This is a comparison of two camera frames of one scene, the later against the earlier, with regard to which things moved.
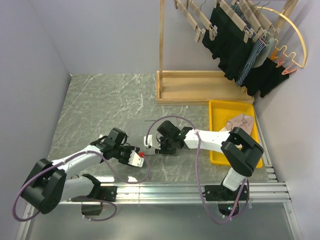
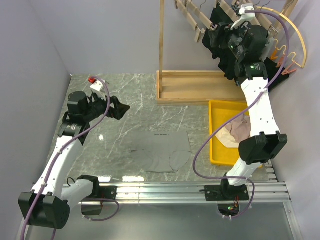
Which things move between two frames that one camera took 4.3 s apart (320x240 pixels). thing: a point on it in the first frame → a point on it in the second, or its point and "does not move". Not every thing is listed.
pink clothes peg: (289, 70) does not move
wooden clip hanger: (179, 5) does not move
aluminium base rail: (260, 193) does not move
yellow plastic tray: (220, 112) does not move
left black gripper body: (123, 153) → (97, 108)
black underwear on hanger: (229, 45) does not move
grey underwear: (137, 129) → (161, 151)
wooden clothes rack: (190, 87) does not move
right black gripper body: (166, 146) → (230, 38)
